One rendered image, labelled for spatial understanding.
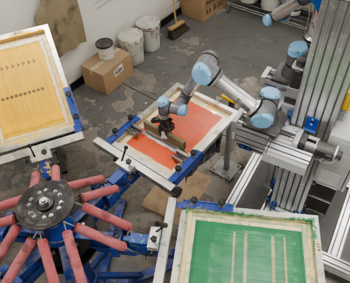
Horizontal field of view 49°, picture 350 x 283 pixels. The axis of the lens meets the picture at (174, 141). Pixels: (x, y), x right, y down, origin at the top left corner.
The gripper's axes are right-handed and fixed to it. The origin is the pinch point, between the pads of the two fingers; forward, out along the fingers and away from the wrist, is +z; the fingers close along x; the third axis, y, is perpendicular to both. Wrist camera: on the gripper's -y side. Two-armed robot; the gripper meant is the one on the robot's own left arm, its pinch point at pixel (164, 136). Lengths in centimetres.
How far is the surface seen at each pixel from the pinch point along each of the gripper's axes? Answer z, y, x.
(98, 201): -2, 3, -66
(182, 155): -0.1, 21.4, -6.7
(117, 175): -4.0, -0.2, -46.0
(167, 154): 4.8, 9.5, -8.5
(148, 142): 4.7, -7.8, -8.5
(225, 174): 100, 15, 62
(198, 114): 4.9, 3.5, 34.9
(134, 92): 100, -137, 99
